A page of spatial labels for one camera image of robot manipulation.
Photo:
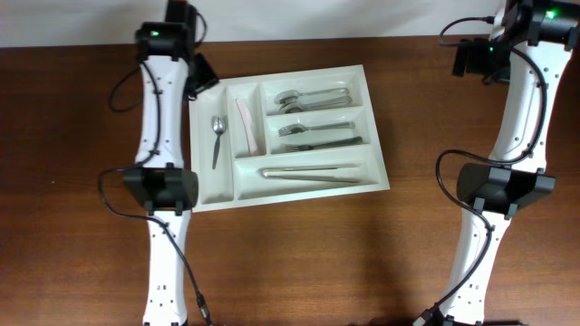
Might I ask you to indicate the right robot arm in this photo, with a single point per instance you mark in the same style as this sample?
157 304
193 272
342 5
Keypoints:
528 49

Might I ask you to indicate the small metal teaspoon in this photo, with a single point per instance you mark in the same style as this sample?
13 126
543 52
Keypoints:
219 127

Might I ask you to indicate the metal fork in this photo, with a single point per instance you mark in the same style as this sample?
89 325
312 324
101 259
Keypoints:
327 145
300 128

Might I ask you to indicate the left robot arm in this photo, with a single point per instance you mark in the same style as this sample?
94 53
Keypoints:
159 180

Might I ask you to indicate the metal kitchen tongs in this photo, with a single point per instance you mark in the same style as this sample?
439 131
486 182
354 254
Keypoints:
310 173

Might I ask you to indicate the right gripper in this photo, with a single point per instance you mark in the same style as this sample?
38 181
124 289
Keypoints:
467 59

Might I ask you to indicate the large metal spoon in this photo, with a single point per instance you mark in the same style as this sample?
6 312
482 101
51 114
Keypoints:
298 106
285 96

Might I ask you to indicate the white plastic knife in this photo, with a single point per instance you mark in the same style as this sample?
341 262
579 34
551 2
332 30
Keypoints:
247 120

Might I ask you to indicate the white plastic cutlery tray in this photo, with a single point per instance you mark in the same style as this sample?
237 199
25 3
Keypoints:
235 182

